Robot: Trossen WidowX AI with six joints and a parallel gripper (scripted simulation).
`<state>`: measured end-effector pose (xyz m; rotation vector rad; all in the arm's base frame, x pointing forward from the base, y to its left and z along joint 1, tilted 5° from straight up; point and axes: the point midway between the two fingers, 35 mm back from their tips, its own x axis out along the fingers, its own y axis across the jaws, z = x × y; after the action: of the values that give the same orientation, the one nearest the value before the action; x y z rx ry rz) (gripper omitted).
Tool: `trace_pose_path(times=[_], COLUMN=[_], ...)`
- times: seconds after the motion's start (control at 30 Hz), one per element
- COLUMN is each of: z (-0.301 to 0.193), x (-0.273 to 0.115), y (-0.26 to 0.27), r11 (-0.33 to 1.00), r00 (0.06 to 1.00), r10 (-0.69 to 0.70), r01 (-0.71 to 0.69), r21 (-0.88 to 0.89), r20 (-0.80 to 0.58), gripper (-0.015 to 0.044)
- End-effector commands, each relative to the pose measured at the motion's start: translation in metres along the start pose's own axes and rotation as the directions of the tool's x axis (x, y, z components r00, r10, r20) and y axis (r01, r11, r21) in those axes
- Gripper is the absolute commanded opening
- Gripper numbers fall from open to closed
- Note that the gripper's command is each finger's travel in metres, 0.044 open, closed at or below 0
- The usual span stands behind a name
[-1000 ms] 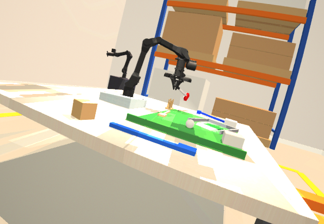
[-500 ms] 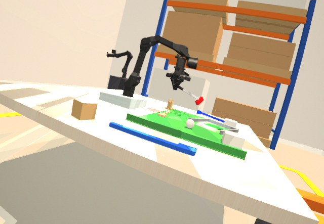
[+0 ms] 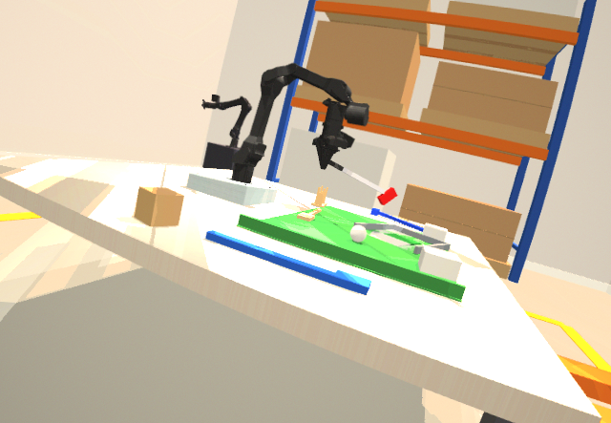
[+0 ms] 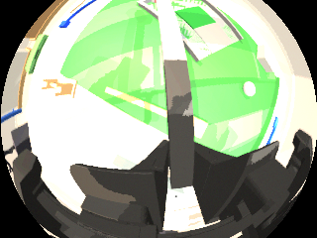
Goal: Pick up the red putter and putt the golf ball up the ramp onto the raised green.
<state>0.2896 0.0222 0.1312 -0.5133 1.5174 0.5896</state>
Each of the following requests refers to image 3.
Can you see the white golf ball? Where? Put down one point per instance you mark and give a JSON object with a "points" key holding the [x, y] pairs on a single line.
{"points": [[358, 233]]}

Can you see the green flat mat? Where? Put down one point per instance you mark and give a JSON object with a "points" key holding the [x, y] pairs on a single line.
{"points": [[333, 225]]}

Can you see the beige rectangular block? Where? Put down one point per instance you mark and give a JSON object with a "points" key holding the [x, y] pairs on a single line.
{"points": [[439, 263], [436, 232]]}

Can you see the tan cube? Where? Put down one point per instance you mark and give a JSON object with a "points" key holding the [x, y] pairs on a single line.
{"points": [[158, 206]]}

